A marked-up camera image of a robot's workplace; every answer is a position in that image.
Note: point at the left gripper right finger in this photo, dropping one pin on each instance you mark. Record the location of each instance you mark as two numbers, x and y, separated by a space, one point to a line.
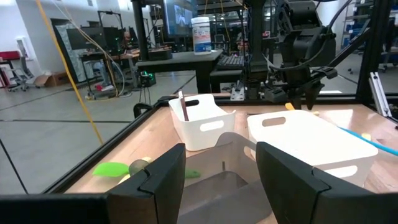
304 199

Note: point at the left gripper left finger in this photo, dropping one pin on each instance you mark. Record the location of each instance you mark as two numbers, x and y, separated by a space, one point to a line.
149 199

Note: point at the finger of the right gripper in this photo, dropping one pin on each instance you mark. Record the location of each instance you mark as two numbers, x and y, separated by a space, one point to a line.
312 96
296 101

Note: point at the green plastic fork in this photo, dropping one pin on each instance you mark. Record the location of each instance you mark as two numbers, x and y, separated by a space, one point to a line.
109 169

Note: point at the blue silicone spatula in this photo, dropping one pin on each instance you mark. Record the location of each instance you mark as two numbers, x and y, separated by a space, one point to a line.
373 142

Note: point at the brown wooden spoon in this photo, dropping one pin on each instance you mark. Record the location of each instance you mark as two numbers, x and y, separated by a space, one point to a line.
184 107

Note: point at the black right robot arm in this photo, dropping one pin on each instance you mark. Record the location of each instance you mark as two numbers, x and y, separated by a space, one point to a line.
306 43

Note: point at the large white plastic bin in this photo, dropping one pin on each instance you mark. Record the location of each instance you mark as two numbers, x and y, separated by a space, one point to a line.
311 140

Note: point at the silver aluminium extrusion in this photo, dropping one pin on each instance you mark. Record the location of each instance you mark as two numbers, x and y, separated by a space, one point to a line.
379 93

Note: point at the grey translucent plastic bin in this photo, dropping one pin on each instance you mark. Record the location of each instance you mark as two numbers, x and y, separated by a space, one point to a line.
217 193

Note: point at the black backlit keyboard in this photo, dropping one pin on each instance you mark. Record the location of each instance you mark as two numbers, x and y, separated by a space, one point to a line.
231 62

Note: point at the small white plastic bin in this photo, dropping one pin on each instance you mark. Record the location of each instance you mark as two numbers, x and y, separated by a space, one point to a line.
202 137

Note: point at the white wipes canister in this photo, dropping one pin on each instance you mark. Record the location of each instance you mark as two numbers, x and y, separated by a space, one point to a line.
201 37

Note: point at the black computer tower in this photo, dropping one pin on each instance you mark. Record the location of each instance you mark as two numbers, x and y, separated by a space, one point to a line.
147 79

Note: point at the grey side desk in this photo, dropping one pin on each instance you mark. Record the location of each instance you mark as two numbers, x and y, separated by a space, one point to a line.
180 59

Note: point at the computer monitor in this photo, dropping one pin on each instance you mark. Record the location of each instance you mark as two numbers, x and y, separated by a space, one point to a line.
178 18

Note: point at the cardboard box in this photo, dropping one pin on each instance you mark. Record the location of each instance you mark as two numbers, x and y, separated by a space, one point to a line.
51 79

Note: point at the grey office chair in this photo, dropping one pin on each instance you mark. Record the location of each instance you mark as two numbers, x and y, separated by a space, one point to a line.
21 74

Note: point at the red couch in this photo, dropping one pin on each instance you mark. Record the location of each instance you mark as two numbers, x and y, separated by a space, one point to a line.
9 55

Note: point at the silver metal bracket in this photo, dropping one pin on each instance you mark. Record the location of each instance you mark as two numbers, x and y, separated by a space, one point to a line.
237 91

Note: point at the black table frame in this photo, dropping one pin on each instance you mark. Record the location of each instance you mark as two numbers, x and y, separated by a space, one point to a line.
373 46

